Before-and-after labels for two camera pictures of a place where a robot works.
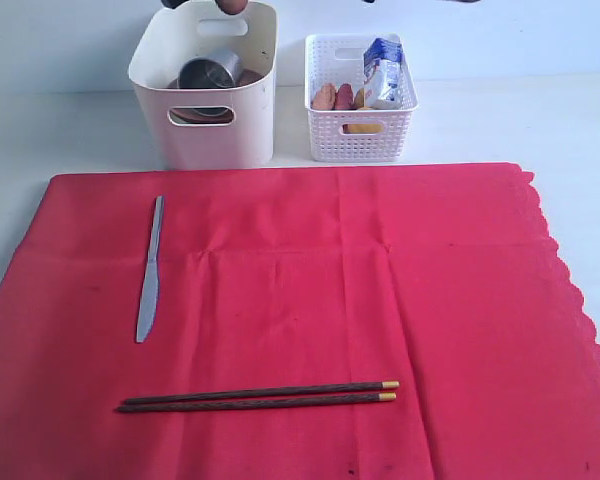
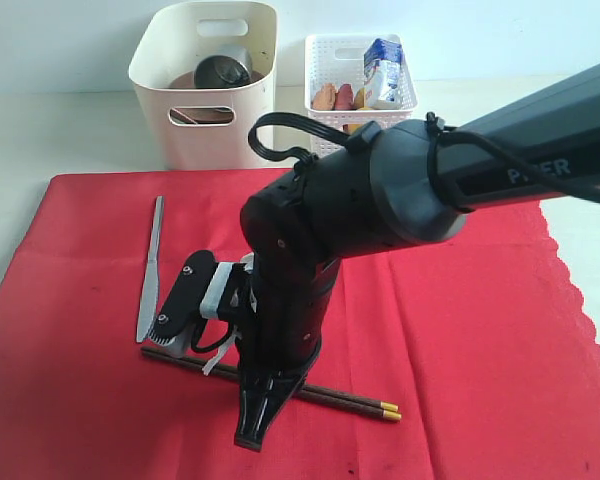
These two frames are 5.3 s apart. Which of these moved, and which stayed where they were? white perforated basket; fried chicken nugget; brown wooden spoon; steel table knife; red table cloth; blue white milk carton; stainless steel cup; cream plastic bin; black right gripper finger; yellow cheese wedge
Moved: brown wooden spoon; stainless steel cup; black right gripper finger
Stayed: blue white milk carton; cream plastic bin; red table cloth; yellow cheese wedge; steel table knife; white perforated basket; fried chicken nugget
